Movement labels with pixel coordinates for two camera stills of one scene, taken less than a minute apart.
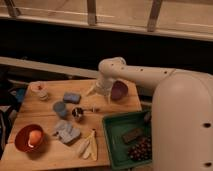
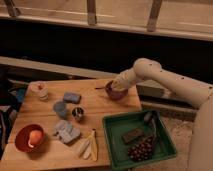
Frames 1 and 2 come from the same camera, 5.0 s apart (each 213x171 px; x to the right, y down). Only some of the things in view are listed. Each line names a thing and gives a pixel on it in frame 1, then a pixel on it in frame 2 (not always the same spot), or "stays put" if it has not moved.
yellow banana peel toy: (88, 147) stays put
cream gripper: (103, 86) -> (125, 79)
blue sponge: (72, 97) stays put
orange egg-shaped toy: (34, 138) stays put
